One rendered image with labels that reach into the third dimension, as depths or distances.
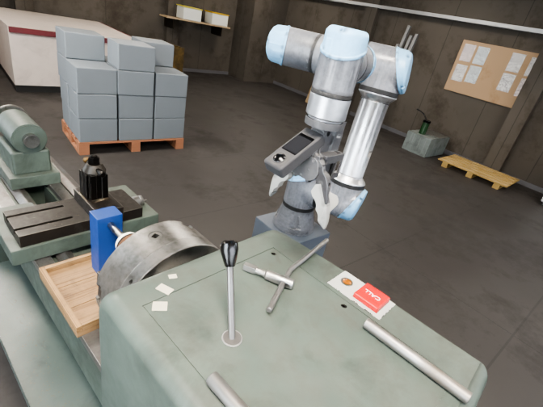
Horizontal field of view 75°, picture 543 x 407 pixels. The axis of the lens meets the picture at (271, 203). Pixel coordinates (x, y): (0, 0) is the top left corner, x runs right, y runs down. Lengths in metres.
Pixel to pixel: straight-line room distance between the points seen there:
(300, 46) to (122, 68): 3.66
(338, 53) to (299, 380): 0.53
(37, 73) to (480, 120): 7.65
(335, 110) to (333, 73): 0.06
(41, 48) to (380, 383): 6.49
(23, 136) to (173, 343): 1.38
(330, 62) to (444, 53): 7.70
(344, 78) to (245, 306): 0.45
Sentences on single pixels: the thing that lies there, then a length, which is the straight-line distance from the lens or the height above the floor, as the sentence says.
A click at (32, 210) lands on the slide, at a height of 0.97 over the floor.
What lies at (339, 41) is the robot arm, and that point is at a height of 1.74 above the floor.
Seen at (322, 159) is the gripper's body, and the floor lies 1.53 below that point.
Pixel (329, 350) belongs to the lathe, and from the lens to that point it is 0.69.
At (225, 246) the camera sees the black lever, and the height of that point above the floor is 1.40.
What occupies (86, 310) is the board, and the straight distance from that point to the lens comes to 1.23.
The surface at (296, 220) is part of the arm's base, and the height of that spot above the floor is 1.15.
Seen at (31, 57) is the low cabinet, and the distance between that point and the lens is 6.73.
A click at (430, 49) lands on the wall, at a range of 8.45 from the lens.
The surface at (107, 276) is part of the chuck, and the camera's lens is 0.92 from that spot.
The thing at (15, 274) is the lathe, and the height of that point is 0.54.
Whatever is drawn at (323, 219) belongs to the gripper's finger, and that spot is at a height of 1.43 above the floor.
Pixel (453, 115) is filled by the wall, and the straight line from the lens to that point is 8.11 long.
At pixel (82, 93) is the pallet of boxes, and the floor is 0.68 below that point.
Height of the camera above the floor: 1.75
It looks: 27 degrees down
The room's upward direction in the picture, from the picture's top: 13 degrees clockwise
